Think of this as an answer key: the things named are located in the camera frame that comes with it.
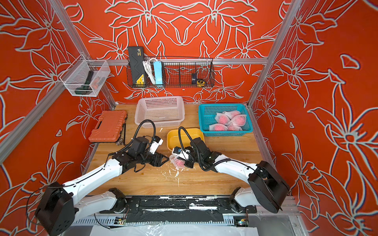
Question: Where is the orange tool case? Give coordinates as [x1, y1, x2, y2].
[88, 110, 127, 143]

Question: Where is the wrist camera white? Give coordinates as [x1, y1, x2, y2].
[172, 147, 193, 161]
[149, 136, 163, 155]

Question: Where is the netted apple bottom hidden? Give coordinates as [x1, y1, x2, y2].
[227, 124, 243, 131]

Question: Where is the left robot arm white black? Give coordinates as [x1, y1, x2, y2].
[35, 151, 169, 236]

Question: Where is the netted apple right large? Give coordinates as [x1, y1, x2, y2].
[228, 114, 247, 127]

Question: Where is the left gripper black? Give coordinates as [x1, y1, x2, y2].
[136, 149, 170, 168]

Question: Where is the pink plastic basket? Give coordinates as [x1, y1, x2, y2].
[134, 96, 185, 128]

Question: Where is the small tape measure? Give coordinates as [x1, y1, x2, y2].
[196, 79, 206, 88]

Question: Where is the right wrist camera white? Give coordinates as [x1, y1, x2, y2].
[172, 147, 193, 161]

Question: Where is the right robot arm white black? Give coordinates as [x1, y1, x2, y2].
[172, 138, 289, 213]

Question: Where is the light blue power bank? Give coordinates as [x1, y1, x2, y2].
[153, 61, 163, 87]

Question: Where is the black yellow device box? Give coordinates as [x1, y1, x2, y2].
[128, 46, 146, 88]

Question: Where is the teal plastic basket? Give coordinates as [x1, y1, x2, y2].
[198, 103, 253, 137]

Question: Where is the yellow plastic tray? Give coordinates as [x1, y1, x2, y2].
[167, 128, 205, 151]

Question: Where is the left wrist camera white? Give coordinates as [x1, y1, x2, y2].
[149, 136, 163, 155]

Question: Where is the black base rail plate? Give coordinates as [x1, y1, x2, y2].
[99, 196, 257, 226]

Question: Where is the white coiled cable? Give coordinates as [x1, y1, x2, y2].
[142, 57, 158, 85]

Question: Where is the black wire wall basket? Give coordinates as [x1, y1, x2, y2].
[126, 57, 215, 89]

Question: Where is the dark green tool in box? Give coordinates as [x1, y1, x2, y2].
[74, 70, 94, 95]

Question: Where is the clear acrylic wall box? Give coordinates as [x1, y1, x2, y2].
[59, 55, 110, 97]

